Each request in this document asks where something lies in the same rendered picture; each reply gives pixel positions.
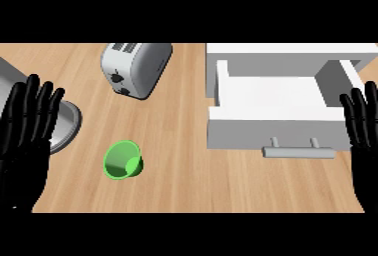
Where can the white drawer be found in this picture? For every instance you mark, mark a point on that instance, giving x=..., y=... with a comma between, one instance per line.
x=275, y=110

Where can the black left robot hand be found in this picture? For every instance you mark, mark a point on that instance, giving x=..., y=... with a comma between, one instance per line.
x=24, y=133

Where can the green cup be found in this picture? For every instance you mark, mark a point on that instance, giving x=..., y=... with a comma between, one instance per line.
x=123, y=160

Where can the white cabinet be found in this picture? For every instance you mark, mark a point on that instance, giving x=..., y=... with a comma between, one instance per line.
x=290, y=58

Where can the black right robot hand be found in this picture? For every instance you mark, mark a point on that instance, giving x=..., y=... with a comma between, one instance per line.
x=365, y=133

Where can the silver toaster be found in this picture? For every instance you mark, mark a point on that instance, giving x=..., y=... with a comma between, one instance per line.
x=135, y=68

